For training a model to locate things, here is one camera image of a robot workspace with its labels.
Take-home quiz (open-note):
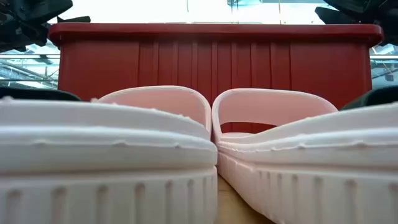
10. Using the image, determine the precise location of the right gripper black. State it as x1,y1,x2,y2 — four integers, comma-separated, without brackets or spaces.
314,0,398,47

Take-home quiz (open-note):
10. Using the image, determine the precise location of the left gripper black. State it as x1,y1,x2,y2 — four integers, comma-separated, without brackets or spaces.
0,0,91,53

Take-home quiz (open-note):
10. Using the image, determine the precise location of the black slide sandal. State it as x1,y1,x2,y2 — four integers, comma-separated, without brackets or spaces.
0,86,82,102
340,85,398,111

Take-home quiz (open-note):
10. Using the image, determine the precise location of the pink slide sandal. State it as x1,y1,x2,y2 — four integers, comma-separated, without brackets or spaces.
0,85,218,224
211,88,398,224

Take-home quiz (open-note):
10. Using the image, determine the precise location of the red plastic bin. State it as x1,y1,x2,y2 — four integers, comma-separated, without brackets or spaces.
48,22,385,134

